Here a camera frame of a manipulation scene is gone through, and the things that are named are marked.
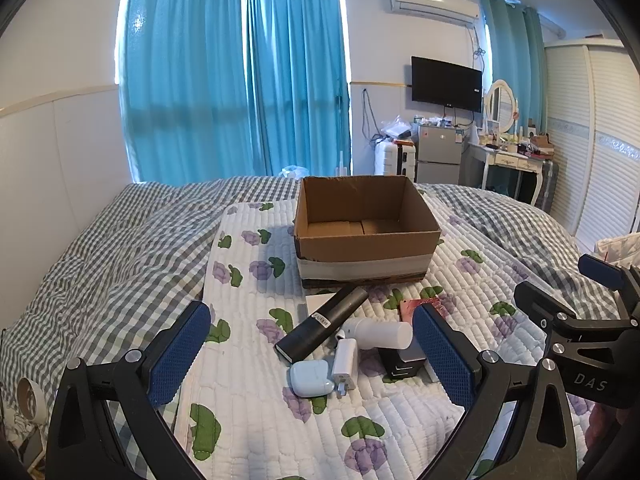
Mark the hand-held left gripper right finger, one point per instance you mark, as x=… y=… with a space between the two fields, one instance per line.
x=442 y=355

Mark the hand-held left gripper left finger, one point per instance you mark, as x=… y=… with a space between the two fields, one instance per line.
x=180 y=355

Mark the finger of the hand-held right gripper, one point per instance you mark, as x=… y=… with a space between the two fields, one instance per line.
x=535 y=300
x=600 y=267

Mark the small black box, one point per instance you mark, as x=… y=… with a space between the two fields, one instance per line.
x=400 y=362

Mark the pink red card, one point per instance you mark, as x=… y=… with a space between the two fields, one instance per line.
x=407 y=310

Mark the white cylinder bottle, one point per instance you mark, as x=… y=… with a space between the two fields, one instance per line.
x=380 y=334

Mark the white plug charger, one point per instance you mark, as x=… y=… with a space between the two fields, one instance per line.
x=345 y=360

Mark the long black device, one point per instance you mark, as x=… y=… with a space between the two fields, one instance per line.
x=320 y=322

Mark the pale blue earbuds case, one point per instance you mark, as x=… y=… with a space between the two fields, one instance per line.
x=310 y=377

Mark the white card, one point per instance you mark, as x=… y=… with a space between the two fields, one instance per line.
x=315 y=305

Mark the brown cardboard box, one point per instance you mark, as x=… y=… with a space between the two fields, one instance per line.
x=350 y=247

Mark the floral quilted mat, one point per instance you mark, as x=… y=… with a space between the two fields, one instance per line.
x=250 y=310

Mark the small open cardboard box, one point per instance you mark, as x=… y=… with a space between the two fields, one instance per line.
x=542 y=142

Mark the white vanity table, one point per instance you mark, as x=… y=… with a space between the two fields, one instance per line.
x=510 y=160

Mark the tape roll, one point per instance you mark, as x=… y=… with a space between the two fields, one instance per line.
x=31 y=399

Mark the small silver fridge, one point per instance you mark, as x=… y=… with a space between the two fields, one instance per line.
x=440 y=152

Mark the oval white mirror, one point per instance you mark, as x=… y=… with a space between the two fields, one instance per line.
x=500 y=105

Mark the white suitcase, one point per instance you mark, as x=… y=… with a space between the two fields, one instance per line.
x=390 y=160

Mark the white plastic bag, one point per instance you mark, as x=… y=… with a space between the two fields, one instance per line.
x=295 y=172

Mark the white plastic tube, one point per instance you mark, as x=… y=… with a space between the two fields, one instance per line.
x=341 y=162

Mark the clear plastic bag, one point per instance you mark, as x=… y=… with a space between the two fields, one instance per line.
x=397 y=129

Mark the narrow blue curtain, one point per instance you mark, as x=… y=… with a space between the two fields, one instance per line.
x=515 y=50

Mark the wide blue curtain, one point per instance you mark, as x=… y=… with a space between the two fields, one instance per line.
x=185 y=85

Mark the white air conditioner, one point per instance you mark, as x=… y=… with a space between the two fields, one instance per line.
x=432 y=5

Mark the black wall television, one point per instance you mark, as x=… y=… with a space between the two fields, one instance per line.
x=445 y=82

